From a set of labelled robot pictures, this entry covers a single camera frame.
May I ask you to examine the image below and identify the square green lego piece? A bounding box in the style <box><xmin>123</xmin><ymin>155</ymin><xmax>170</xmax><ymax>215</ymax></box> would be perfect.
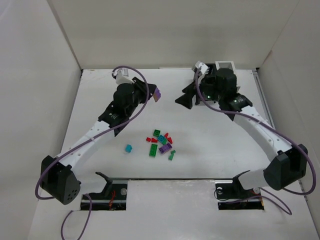
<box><xmin>153</xmin><ymin>129</ymin><xmax>161</xmax><ymax>138</ymax></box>

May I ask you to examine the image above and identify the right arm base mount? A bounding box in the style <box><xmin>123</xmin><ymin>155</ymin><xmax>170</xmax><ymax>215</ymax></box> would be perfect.
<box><xmin>213</xmin><ymin>182</ymin><xmax>265</xmax><ymax>211</ymax></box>

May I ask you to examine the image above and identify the small cyan lego block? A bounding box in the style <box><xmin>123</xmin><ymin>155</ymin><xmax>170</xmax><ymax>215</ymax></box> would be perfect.
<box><xmin>125</xmin><ymin>144</ymin><xmax>133</xmax><ymax>153</ymax></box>

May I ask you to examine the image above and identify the red lego slope right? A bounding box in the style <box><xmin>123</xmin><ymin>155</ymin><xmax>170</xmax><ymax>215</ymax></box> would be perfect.
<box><xmin>167</xmin><ymin>137</ymin><xmax>173</xmax><ymax>144</ymax></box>

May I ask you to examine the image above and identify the black slatted container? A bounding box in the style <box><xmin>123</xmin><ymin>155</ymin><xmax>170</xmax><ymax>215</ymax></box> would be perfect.
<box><xmin>198</xmin><ymin>63</ymin><xmax>217</xmax><ymax>84</ymax></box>

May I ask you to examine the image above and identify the purple lego plate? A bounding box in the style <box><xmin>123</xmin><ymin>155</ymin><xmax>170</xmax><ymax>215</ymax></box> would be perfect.
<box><xmin>158</xmin><ymin>143</ymin><xmax>172</xmax><ymax>154</ymax></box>

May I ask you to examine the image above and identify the small green lego piece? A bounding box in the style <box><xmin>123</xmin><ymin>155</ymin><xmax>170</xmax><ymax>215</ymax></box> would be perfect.
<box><xmin>168</xmin><ymin>150</ymin><xmax>176</xmax><ymax>161</ymax></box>

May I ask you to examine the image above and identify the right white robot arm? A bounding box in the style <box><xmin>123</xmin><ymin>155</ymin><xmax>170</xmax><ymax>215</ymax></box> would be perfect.
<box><xmin>175</xmin><ymin>64</ymin><xmax>310</xmax><ymax>191</ymax></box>

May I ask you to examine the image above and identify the long green lego plate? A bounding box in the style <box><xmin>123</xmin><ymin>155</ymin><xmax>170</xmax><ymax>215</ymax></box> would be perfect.
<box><xmin>149</xmin><ymin>143</ymin><xmax>158</xmax><ymax>158</ymax></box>

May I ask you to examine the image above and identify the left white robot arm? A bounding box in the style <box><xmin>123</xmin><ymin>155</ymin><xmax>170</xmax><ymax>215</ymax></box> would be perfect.
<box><xmin>38</xmin><ymin>77</ymin><xmax>161</xmax><ymax>205</ymax></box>

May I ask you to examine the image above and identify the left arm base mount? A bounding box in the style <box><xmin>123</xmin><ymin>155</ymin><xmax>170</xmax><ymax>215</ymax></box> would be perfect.
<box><xmin>88</xmin><ymin>181</ymin><xmax>128</xmax><ymax>211</ymax></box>

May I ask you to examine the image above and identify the purple paw print lego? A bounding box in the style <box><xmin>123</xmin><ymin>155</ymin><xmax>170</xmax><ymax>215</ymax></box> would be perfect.
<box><xmin>152</xmin><ymin>88</ymin><xmax>162</xmax><ymax>102</ymax></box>

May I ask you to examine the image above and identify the white slatted container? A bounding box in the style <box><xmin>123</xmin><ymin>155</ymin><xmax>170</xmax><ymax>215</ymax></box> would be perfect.
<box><xmin>215</xmin><ymin>61</ymin><xmax>236</xmax><ymax>73</ymax></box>

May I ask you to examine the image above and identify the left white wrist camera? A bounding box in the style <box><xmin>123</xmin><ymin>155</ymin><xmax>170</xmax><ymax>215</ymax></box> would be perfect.
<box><xmin>111</xmin><ymin>68</ymin><xmax>134</xmax><ymax>85</ymax></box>

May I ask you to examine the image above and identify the red lego slope middle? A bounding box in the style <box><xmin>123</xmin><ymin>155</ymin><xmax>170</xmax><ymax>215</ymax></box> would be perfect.
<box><xmin>151</xmin><ymin>137</ymin><xmax>158</xmax><ymax>143</ymax></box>

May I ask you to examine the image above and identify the teal square lego piece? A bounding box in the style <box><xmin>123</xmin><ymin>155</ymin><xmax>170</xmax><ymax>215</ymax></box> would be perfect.
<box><xmin>157</xmin><ymin>135</ymin><xmax>167</xmax><ymax>145</ymax></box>

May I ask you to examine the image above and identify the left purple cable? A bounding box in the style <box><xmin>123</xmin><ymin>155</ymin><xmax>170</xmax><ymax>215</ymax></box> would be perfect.
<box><xmin>34</xmin><ymin>65</ymin><xmax>150</xmax><ymax>240</ymax></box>

